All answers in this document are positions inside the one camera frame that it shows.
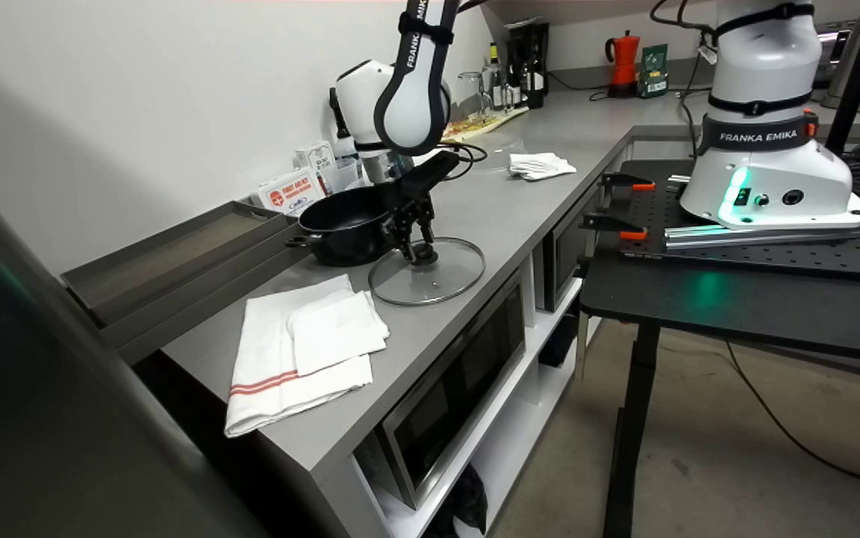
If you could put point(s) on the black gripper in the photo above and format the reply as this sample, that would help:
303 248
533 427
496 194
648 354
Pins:
412 204

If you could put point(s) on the glass lid with black knob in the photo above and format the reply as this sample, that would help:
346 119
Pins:
449 283

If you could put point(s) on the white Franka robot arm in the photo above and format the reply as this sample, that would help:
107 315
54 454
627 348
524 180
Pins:
769 61

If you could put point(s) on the black cooking pot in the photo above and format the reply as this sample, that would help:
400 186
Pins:
340 240

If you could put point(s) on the red moka pot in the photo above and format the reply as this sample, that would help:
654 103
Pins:
626 61

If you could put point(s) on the clear spray bottle black trigger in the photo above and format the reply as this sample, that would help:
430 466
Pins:
343 171

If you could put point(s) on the small white box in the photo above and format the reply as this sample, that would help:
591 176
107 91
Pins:
315 159

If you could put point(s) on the red and white box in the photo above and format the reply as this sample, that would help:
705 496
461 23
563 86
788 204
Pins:
293 194

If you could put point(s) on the small dark under-counter appliance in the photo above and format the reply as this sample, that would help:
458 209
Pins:
563 257

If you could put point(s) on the yellow cutting board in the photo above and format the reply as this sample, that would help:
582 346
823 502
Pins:
493 122

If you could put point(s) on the white towel with blue stripes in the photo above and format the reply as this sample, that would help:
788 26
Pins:
542 167

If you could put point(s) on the built-in microwave oven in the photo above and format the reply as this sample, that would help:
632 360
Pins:
449 390

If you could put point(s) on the white towel with red stripe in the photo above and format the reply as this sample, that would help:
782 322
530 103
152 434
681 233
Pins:
269 348

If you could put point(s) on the black coffee machine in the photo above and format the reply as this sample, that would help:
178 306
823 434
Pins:
526 61

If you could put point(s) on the green box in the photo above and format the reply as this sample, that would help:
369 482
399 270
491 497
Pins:
654 71

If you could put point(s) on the black robot table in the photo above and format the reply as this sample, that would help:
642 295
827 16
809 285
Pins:
746 300

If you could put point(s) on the aluminium rail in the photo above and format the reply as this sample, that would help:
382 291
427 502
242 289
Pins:
776 233

